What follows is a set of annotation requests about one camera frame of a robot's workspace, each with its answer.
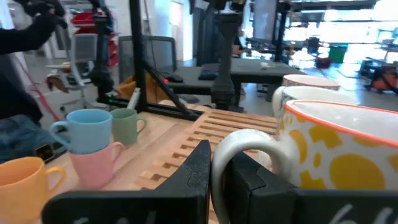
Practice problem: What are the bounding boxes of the wooden slatted rack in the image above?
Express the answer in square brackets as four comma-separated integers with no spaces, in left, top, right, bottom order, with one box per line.
[132,107,280,224]

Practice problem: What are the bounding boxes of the white mug blue pattern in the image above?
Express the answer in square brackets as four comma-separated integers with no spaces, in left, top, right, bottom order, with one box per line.
[271,85,360,125]

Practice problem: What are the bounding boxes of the black computer mouse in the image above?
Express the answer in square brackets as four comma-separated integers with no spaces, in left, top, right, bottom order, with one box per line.
[166,73,185,83]

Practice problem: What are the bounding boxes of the black keyboard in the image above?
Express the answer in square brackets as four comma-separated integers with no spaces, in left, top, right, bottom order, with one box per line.
[198,68,220,81]

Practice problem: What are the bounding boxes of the blue faceted mug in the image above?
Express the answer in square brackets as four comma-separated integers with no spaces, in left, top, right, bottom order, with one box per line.
[49,108,113,156]

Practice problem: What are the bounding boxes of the person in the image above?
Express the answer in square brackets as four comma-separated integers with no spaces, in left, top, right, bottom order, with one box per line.
[232,27,250,58]
[0,0,68,164]

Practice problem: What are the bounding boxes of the pink faceted mug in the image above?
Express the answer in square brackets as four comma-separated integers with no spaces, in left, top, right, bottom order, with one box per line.
[68,141,126,190]

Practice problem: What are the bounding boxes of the yellow-brown bag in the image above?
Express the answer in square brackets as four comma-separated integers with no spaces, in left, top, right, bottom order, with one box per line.
[117,73,170,104]

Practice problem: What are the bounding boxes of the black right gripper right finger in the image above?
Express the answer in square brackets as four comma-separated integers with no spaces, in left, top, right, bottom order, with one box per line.
[225,152,398,224]

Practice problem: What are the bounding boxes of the red storage bins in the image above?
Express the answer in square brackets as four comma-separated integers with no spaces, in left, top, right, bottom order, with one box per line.
[71,11,119,68]

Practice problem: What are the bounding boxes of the dark mesh office chair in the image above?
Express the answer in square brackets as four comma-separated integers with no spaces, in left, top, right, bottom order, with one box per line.
[118,35,178,85]

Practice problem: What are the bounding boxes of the green bin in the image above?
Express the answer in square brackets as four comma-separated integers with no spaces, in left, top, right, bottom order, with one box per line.
[328,45,349,63]

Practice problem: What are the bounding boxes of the black floor stand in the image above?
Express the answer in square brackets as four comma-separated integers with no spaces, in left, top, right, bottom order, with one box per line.
[89,12,115,104]

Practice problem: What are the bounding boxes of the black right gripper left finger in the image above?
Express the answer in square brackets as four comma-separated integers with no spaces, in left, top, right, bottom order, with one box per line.
[42,139,213,224]

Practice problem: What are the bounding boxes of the patterned white mug pink rim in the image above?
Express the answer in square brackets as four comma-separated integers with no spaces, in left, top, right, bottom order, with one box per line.
[281,73,342,91]

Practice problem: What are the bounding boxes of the green faceted mug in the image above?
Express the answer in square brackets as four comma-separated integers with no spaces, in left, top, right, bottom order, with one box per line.
[110,108,147,146]

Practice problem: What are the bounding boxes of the light grey office chair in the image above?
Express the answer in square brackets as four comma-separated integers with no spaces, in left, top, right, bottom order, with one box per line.
[46,32,108,116]

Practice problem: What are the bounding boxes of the yellow-orange faceted mug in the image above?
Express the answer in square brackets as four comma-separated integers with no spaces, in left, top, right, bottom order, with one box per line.
[0,156,67,224]

